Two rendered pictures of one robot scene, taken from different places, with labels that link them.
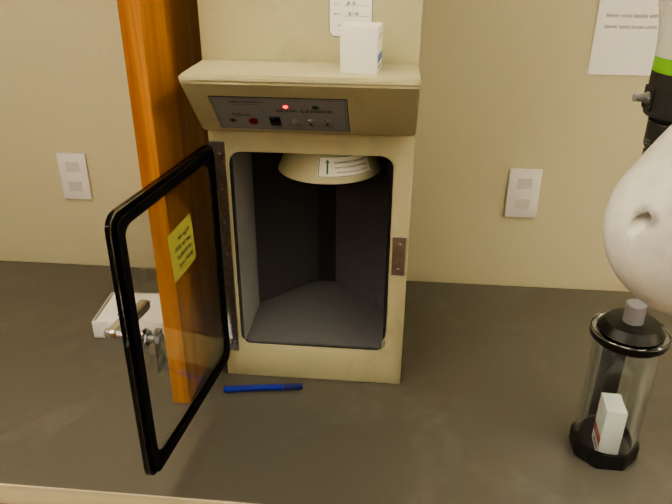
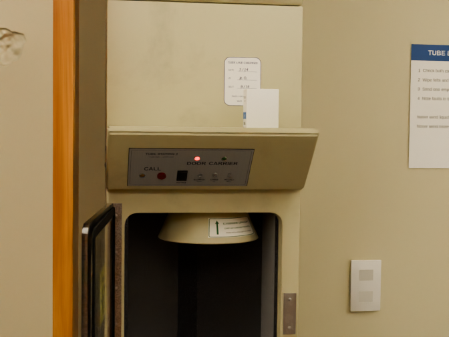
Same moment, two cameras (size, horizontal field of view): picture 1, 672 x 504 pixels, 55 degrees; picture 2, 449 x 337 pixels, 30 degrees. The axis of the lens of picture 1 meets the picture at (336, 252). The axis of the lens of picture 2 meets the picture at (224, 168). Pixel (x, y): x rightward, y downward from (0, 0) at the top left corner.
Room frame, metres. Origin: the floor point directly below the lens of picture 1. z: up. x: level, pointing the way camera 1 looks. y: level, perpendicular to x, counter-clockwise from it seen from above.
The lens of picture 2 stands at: (-0.36, 0.34, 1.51)
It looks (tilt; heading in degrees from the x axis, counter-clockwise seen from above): 3 degrees down; 346
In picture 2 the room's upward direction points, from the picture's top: 1 degrees clockwise
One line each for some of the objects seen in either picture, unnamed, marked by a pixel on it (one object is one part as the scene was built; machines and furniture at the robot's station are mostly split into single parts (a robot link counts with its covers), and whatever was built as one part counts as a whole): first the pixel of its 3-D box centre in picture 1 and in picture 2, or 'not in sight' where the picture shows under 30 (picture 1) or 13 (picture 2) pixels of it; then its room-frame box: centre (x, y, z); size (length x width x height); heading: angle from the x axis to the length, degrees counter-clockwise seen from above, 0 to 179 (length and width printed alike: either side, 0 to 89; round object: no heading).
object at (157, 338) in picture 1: (156, 350); not in sight; (0.71, 0.24, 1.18); 0.02 x 0.02 x 0.06; 78
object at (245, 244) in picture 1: (320, 226); (194, 303); (1.09, 0.03, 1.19); 0.26 x 0.24 x 0.35; 85
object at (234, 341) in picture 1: (224, 255); (113, 325); (0.98, 0.19, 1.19); 0.03 x 0.02 x 0.39; 85
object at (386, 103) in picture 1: (304, 105); (210, 159); (0.91, 0.05, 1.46); 0.32 x 0.11 x 0.10; 85
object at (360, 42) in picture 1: (361, 47); (260, 108); (0.90, -0.03, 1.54); 0.05 x 0.05 x 0.06; 80
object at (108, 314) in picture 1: (140, 314); not in sight; (1.16, 0.41, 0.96); 0.16 x 0.12 x 0.04; 89
